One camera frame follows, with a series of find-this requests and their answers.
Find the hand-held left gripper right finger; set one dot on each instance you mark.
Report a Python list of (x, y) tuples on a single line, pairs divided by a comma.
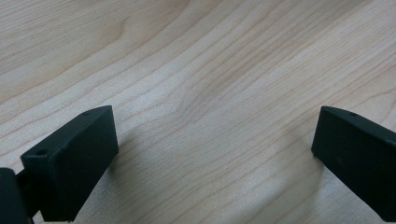
[(358, 155)]

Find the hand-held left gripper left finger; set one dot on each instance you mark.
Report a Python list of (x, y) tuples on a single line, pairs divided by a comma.
[(73, 161)]

